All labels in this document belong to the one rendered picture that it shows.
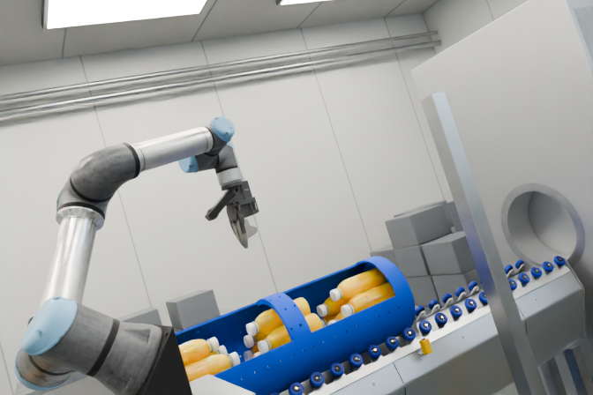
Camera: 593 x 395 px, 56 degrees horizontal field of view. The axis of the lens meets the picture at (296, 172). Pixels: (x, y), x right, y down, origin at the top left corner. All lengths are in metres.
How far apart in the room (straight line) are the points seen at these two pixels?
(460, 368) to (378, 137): 4.39
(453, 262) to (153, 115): 2.93
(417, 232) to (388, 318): 2.93
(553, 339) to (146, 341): 1.72
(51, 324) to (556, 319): 1.88
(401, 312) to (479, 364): 0.38
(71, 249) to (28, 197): 3.64
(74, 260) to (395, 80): 5.55
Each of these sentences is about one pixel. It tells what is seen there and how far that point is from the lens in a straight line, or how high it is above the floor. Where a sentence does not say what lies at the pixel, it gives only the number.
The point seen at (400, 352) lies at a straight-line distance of 1.94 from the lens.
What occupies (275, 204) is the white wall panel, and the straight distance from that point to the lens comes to 5.47.
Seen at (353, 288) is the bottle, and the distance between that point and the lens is 1.92.
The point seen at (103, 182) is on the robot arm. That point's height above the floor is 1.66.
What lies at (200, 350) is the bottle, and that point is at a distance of 1.70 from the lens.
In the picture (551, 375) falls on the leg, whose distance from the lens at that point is 2.69.
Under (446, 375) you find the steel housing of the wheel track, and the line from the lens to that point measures 2.05.
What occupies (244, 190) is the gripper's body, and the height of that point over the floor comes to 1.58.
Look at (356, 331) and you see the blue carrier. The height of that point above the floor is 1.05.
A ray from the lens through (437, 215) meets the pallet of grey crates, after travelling 4.93.
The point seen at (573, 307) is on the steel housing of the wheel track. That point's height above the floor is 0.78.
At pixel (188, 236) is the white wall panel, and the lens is 5.15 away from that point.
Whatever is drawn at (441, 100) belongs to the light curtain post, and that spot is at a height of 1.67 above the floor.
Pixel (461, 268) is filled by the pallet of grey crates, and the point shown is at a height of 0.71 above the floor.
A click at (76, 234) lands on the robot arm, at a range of 1.43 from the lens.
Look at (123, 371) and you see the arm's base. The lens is 1.18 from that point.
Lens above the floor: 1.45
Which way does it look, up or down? 5 degrees up
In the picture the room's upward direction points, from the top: 17 degrees counter-clockwise
